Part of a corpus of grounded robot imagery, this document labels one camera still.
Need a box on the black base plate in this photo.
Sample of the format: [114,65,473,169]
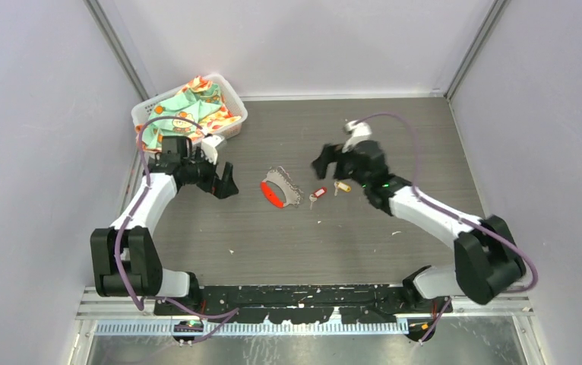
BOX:
[154,284,452,325]

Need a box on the aluminium front rail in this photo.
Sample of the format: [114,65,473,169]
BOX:
[75,287,535,338]

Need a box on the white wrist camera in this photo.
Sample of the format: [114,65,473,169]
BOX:
[342,120,372,153]
[201,135,226,165]

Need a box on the colourful patterned cloth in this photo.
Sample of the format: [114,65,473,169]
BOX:
[135,75,242,154]

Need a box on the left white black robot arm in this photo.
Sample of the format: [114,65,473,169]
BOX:
[90,135,239,315]

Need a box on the red keyring with metal chain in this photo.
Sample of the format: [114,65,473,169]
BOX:
[260,167,303,208]

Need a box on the key with red tag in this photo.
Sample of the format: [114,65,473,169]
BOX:
[308,187,327,209]

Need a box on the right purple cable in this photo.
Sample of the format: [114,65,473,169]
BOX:
[355,112,539,344]

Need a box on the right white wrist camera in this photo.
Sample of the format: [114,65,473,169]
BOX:
[342,120,372,153]

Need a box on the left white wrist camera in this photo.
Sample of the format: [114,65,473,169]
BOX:
[201,135,226,165]

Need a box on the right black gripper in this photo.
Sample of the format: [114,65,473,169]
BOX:
[313,143,371,189]

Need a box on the white plastic basket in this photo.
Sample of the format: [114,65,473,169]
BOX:
[131,73,248,166]

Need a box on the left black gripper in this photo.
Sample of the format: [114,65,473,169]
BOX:
[182,148,238,198]

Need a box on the key with yellow tag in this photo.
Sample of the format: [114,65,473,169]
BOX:
[334,181,352,196]

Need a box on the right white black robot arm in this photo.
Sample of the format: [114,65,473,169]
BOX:
[312,141,527,312]

